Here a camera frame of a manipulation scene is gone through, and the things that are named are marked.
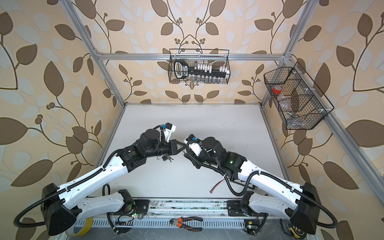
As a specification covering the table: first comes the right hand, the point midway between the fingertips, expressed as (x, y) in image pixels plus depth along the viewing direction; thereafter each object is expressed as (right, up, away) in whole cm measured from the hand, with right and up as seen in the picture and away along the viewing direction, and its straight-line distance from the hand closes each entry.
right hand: (187, 153), depth 71 cm
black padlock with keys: (-15, -7, +20) cm, 26 cm away
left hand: (0, +4, -3) cm, 5 cm away
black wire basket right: (+62, +25, +12) cm, 68 cm away
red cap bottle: (+52, +34, +17) cm, 65 cm away
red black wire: (+14, -21, +11) cm, 28 cm away
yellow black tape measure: (+48, -34, -5) cm, 59 cm away
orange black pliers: (-4, -33, 0) cm, 33 cm away
